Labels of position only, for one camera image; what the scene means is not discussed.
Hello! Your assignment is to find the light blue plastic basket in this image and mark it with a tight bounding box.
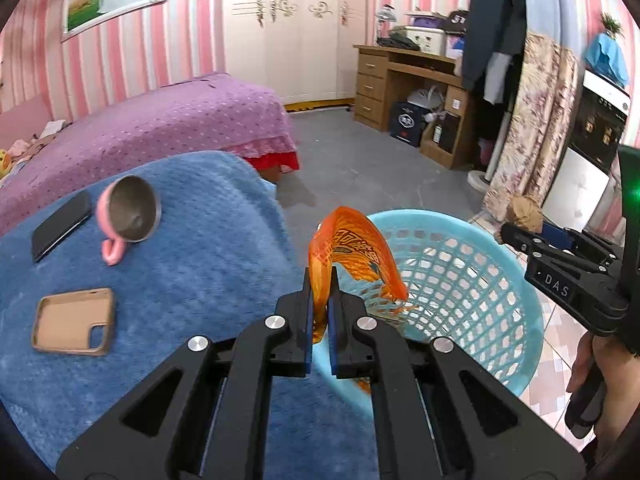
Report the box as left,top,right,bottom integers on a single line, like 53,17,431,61
312,208,546,418

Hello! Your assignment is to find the blue cloth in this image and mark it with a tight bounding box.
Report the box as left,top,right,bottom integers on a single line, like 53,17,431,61
584,32,630,86

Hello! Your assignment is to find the wooden desk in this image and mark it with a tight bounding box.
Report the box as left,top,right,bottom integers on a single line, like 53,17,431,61
352,44,476,170

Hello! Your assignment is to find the light brown paper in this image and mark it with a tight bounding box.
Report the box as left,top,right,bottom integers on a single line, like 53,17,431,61
495,195,545,241

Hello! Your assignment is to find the pink mug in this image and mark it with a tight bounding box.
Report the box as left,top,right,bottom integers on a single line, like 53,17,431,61
96,175,162,266

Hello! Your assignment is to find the black smartphone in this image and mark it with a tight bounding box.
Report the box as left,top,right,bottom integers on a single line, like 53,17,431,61
31,190,94,264

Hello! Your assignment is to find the dark hanging coat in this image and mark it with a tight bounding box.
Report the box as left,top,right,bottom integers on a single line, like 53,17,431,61
460,0,528,106

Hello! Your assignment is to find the black cap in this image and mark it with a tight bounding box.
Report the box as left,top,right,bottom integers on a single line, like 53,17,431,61
442,9,471,36

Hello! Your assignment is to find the cream wardrobe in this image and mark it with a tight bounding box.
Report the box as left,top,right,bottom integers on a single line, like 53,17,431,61
220,0,376,106

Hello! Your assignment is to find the white storage box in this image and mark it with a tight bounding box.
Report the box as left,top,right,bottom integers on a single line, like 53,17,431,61
405,25,447,56

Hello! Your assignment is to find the white floor stand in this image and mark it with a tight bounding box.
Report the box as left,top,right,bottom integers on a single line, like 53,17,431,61
467,110,511,193

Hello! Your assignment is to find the floral drape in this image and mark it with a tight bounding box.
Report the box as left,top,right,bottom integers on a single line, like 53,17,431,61
482,30,581,221

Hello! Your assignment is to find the pile of pink clothes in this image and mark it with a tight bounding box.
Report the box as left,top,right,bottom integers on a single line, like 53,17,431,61
7,120,66,157

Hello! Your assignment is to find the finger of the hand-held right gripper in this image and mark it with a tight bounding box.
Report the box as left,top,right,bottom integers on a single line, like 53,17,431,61
542,222,624,262
500,222,602,274

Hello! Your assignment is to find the person's right hand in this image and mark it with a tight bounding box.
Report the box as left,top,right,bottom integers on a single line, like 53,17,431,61
566,334,640,461

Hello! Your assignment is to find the white and black cabinet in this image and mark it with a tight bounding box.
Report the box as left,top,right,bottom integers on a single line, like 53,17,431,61
542,70,633,233

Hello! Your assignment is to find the brown phone case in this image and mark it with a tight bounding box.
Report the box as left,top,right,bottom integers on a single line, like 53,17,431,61
31,287,117,357

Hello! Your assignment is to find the orange snack packet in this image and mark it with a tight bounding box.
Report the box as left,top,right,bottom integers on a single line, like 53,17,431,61
307,206,418,396

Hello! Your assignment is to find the desk lamp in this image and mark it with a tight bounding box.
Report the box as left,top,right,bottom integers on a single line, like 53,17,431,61
376,4,398,41

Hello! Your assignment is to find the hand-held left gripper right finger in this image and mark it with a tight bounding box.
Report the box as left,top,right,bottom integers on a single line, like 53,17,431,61
327,270,586,480

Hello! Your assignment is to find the pink headboard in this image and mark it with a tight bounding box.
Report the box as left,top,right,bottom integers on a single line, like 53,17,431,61
0,97,53,133

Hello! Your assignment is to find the purple dotted bed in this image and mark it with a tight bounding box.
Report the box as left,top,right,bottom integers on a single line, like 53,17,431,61
0,71,301,236

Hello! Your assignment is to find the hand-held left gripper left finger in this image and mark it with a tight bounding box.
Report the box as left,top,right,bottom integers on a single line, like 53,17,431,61
56,267,315,480

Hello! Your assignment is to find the dark printed box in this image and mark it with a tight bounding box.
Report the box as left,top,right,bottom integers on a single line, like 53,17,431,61
389,101,426,148

